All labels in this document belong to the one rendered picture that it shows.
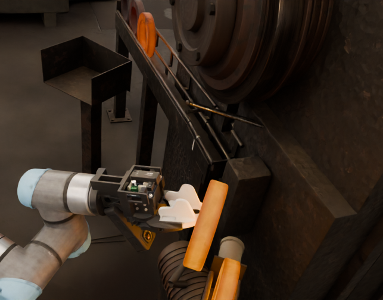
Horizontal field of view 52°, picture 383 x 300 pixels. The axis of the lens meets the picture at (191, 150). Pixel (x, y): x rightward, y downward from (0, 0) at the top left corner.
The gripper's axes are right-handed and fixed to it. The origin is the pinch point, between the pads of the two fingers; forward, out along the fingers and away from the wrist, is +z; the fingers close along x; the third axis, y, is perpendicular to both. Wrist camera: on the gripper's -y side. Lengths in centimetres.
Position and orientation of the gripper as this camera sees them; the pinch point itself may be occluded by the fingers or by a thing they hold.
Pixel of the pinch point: (207, 216)
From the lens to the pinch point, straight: 68.9
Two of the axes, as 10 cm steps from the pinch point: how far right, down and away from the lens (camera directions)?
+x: 2.6, -5.9, 7.6
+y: -1.0, -8.0, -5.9
